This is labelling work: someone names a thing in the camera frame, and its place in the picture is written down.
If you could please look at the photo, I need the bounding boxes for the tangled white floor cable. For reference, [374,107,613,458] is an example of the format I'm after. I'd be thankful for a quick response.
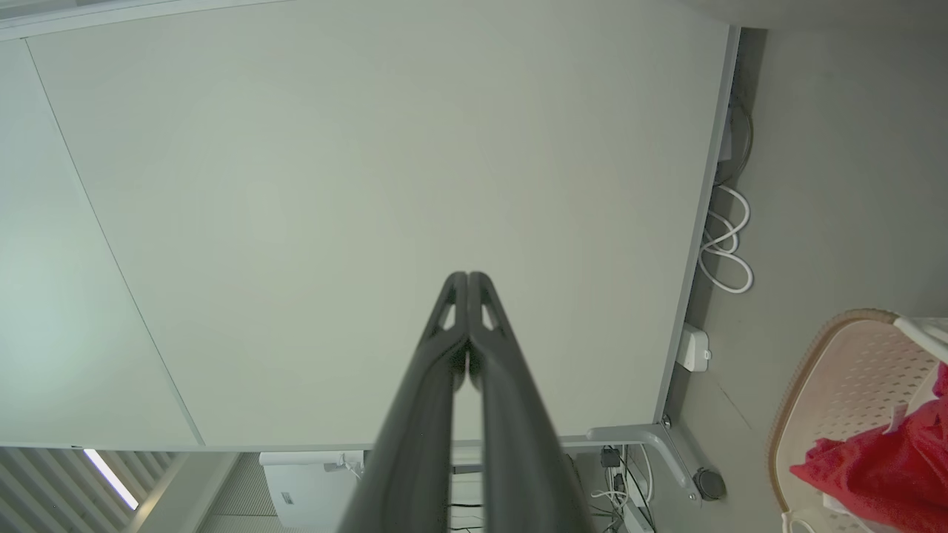
[590,444,655,533]

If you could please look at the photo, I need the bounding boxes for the black floor cables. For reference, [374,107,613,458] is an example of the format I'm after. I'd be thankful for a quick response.
[611,446,658,533]

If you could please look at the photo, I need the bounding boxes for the white power strip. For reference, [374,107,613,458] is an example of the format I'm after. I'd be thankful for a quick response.
[678,323,712,373]

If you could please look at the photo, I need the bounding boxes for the white slatted panel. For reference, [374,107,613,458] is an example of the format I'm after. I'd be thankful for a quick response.
[0,447,187,533]

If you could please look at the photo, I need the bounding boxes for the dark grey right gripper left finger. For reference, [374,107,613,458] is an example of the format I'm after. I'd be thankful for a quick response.
[337,272,470,533]

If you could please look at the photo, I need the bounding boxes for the black caster wheel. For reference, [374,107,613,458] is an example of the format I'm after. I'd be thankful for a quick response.
[692,467,727,502]

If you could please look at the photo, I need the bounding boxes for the grey table leg with caster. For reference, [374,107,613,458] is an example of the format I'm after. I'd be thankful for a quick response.
[587,416,704,506]

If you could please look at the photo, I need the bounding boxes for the cream perforated laundry basket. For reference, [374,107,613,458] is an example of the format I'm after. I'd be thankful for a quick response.
[767,309,948,533]

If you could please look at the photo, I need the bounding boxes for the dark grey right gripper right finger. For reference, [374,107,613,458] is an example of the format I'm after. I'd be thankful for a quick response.
[468,272,595,533]

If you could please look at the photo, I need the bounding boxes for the white box appliance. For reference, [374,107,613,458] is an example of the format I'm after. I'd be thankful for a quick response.
[258,450,365,531]

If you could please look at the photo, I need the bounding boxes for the looped white cable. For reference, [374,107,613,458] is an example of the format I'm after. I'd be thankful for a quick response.
[698,184,755,295]

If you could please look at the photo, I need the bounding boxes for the red jersey with number 23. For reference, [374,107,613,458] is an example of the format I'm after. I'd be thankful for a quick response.
[790,361,948,533]

